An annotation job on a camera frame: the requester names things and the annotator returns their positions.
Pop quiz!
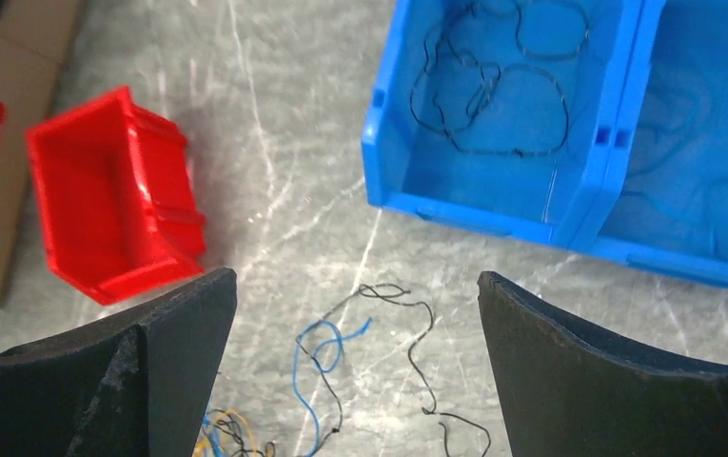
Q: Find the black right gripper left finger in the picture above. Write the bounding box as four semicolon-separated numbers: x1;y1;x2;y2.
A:
0;268;237;456

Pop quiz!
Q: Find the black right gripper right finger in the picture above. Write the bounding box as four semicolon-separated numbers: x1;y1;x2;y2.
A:
478;271;728;456

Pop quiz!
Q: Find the yellow wire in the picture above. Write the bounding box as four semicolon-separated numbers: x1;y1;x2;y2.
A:
191;409;261;457

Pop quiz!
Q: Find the red plastic bin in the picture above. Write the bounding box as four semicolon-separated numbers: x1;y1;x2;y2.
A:
27;86;206;305

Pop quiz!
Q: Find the blue bin right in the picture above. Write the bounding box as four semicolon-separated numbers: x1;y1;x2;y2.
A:
571;1;728;288

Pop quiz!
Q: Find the blue bin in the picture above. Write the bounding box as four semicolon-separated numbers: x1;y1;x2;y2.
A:
361;1;642;248
571;1;728;288

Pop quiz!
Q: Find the blue bin left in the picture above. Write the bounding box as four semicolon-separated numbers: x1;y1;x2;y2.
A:
361;1;642;248

